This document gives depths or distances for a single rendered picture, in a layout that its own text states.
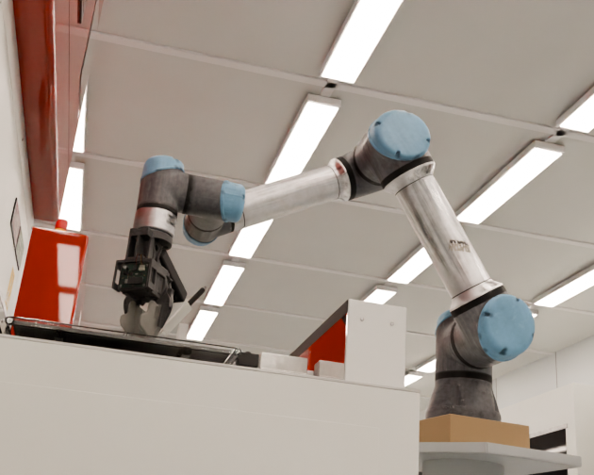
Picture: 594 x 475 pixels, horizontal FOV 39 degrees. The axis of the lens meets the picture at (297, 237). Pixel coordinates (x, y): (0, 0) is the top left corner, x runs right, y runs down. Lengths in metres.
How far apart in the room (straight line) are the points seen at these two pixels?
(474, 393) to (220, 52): 2.51
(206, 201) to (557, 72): 2.65
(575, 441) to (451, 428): 4.48
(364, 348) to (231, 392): 0.23
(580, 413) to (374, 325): 4.93
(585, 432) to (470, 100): 2.84
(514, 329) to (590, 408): 4.60
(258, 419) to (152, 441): 0.14
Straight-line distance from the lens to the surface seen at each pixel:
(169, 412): 1.10
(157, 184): 1.52
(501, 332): 1.60
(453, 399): 1.71
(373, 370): 1.25
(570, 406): 6.17
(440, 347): 1.75
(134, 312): 1.49
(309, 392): 1.15
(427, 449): 1.62
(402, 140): 1.65
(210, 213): 1.54
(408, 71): 3.90
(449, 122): 4.28
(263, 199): 1.69
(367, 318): 1.26
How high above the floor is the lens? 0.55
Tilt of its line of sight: 23 degrees up
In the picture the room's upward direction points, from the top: 5 degrees clockwise
